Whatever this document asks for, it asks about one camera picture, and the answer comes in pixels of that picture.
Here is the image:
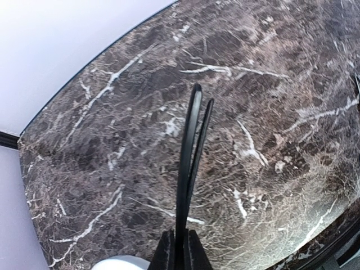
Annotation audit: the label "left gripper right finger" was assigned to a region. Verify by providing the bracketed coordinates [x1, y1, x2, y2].
[184, 229, 213, 270]

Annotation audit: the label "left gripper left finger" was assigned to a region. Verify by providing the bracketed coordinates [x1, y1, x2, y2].
[150, 229, 175, 270]

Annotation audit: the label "black zippered tool case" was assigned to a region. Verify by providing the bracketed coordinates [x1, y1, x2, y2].
[298, 224, 359, 270]

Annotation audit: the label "silver thinning scissors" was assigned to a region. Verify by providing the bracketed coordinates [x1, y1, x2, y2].
[354, 73, 360, 97]

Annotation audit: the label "white ceramic bowl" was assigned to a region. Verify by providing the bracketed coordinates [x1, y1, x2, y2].
[91, 255, 150, 270]

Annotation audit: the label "left black frame post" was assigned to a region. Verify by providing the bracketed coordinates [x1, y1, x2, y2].
[0, 132, 19, 150]

